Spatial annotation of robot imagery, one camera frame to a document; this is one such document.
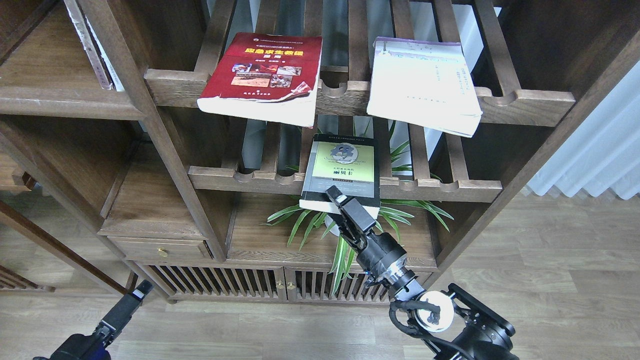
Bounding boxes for white purple cover book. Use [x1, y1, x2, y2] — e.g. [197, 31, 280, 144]
[366, 36, 483, 138]

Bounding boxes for upright pale spine book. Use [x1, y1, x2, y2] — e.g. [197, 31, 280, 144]
[64, 0, 113, 91]

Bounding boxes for dark wooden side furniture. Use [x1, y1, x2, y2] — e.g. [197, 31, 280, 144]
[0, 152, 142, 298]

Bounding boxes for dark wooden bookshelf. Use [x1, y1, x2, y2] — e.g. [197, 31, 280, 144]
[1, 0, 639, 305]

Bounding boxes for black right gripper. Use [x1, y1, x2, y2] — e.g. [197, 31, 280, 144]
[325, 186, 426, 301]

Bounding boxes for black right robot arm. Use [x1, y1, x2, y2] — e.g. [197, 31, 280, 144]
[326, 186, 516, 360]

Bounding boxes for brass drawer knob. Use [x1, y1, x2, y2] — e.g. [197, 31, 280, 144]
[157, 247, 169, 258]

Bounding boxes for black yellow cover book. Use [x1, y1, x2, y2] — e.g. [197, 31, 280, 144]
[299, 133, 381, 219]

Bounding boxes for green spider plant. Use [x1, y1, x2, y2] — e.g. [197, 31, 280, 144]
[264, 120, 455, 297]

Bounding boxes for upright white book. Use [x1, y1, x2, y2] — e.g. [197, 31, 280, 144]
[84, 15, 125, 92]

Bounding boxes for red cover book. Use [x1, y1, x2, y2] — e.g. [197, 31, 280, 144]
[197, 32, 323, 127]

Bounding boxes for white pleated curtain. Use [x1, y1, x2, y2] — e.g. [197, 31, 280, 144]
[526, 64, 640, 199]

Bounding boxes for white plant pot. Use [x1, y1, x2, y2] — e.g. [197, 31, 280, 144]
[324, 214, 340, 237]

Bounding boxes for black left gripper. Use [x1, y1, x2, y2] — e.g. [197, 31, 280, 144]
[50, 280, 154, 360]

